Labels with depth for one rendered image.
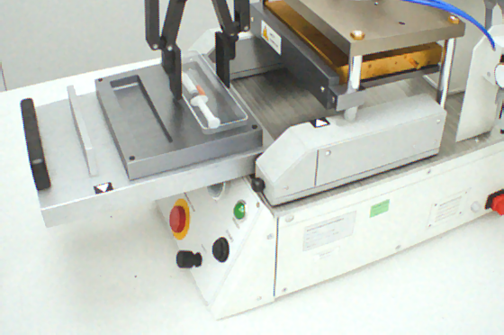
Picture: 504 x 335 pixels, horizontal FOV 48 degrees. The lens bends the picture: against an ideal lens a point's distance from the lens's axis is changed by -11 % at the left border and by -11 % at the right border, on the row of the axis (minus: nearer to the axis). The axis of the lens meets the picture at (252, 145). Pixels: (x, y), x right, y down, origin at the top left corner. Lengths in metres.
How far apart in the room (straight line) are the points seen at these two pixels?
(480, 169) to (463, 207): 0.07
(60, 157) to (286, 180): 0.28
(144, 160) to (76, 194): 0.09
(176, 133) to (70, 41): 1.59
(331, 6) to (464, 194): 0.36
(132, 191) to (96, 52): 1.64
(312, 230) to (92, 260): 0.34
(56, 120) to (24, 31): 1.44
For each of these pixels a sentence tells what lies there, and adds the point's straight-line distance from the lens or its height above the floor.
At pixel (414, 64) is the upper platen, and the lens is 0.78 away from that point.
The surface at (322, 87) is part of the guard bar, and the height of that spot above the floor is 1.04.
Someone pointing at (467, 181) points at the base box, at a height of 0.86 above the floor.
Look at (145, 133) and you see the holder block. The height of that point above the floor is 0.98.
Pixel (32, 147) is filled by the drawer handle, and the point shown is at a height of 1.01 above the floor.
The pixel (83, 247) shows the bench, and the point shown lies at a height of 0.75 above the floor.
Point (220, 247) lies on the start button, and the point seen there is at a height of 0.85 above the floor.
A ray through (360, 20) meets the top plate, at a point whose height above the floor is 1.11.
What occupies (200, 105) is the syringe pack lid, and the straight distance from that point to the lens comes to 0.74.
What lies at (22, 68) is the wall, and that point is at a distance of 2.32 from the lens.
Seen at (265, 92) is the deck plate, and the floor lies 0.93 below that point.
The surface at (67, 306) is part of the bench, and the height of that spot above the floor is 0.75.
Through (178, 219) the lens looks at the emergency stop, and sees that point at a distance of 0.89.
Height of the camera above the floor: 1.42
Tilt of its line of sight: 37 degrees down
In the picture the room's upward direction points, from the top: straight up
